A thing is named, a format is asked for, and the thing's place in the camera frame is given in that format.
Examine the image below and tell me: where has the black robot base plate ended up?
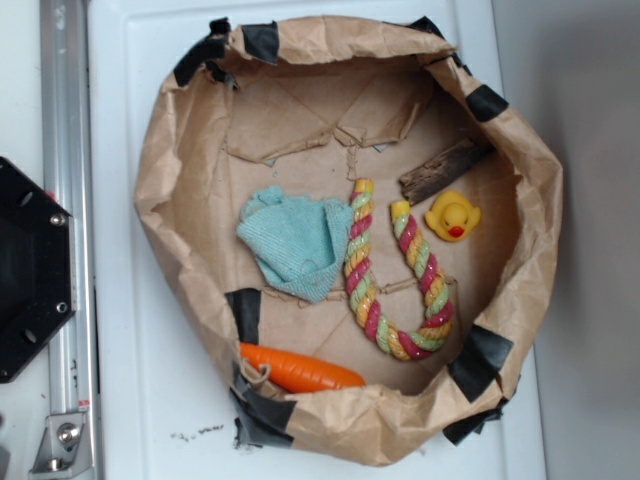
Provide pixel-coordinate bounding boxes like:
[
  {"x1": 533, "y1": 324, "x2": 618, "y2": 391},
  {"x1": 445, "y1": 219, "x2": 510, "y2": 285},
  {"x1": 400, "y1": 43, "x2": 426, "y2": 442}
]
[{"x1": 0, "y1": 158, "x2": 74, "y2": 384}]

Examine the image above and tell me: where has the dark wooden block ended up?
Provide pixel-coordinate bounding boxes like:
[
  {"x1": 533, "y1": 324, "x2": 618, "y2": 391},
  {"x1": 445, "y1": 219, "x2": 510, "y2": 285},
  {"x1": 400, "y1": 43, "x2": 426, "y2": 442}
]
[{"x1": 399, "y1": 138, "x2": 495, "y2": 205}]

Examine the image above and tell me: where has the aluminium extrusion rail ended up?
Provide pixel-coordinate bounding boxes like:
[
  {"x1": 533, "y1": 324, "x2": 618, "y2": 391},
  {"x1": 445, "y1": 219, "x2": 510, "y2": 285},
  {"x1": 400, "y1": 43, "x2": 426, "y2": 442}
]
[{"x1": 39, "y1": 0, "x2": 104, "y2": 480}]

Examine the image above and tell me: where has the light blue cloth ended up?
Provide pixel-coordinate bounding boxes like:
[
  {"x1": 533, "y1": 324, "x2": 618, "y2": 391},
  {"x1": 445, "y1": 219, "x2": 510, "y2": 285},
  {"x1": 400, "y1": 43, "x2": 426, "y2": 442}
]
[{"x1": 236, "y1": 185, "x2": 353, "y2": 303}]

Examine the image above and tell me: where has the multicolour twisted rope toy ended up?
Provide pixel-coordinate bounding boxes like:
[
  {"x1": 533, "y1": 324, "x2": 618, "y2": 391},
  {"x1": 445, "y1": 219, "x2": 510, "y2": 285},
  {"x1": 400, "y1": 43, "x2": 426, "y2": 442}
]
[{"x1": 343, "y1": 179, "x2": 454, "y2": 361}]

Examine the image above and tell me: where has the metal corner bracket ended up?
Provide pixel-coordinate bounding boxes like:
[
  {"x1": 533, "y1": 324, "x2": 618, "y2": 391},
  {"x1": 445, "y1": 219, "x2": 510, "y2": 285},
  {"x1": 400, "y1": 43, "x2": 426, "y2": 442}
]
[{"x1": 29, "y1": 412, "x2": 92, "y2": 479}]

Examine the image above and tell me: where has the brown paper bag bin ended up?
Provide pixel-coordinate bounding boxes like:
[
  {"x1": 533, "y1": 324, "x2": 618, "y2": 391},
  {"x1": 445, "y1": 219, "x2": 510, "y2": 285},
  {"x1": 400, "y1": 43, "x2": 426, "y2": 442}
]
[{"x1": 134, "y1": 16, "x2": 562, "y2": 466}]

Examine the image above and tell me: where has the orange plastic carrot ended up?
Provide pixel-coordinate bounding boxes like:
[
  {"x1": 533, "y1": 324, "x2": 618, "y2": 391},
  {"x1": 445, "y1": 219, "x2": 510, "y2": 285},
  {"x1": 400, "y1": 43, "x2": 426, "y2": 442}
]
[{"x1": 240, "y1": 342, "x2": 366, "y2": 393}]

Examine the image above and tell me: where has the yellow rubber duck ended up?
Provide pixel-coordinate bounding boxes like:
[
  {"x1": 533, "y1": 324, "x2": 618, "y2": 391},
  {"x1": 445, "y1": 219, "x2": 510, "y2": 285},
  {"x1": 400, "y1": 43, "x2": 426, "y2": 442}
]
[{"x1": 425, "y1": 190, "x2": 481, "y2": 242}]

